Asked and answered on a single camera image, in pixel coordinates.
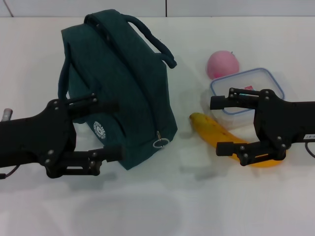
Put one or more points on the yellow banana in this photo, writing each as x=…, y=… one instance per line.
x=211, y=127

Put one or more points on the clear blue-rimmed food container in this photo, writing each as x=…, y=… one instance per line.
x=236, y=81

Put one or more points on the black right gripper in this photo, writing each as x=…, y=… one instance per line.
x=283, y=120

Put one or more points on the pink peach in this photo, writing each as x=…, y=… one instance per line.
x=221, y=64

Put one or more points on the dark teal insulated lunch bag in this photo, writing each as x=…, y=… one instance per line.
x=123, y=81

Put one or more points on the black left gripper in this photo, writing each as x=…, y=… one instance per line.
x=37, y=140

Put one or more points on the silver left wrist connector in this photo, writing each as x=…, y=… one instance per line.
x=7, y=114

